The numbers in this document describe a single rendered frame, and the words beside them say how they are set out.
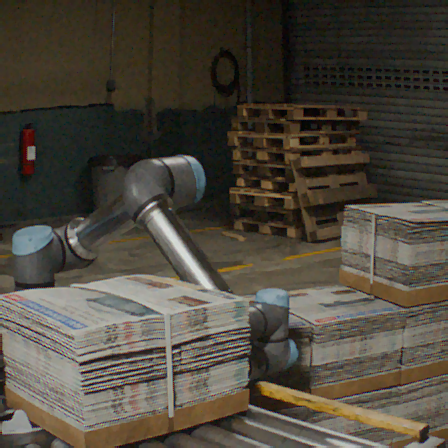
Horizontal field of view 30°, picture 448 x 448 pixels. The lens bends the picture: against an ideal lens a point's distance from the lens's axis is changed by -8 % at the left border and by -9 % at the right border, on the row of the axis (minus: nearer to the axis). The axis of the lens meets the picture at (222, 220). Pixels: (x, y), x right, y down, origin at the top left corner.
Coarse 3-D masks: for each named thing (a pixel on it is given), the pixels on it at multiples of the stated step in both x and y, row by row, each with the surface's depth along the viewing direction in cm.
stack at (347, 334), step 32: (320, 288) 253; (352, 288) 255; (320, 320) 217; (352, 320) 218; (384, 320) 222; (416, 320) 226; (320, 352) 216; (352, 352) 220; (384, 352) 223; (416, 352) 228; (288, 384) 213; (320, 384) 218; (416, 384) 229; (288, 416) 215; (320, 416) 218; (416, 416) 231
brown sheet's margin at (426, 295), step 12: (348, 276) 252; (360, 276) 245; (360, 288) 246; (372, 288) 240; (384, 288) 233; (396, 288) 228; (432, 288) 226; (444, 288) 228; (396, 300) 228; (408, 300) 223; (420, 300) 225; (432, 300) 227
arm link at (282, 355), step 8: (256, 344) 192; (264, 344) 190; (272, 344) 190; (280, 344) 190; (288, 344) 194; (264, 352) 188; (272, 352) 190; (280, 352) 190; (288, 352) 192; (296, 352) 194; (272, 360) 189; (280, 360) 190; (288, 360) 192; (296, 360) 195; (272, 368) 189; (280, 368) 192; (264, 376) 190
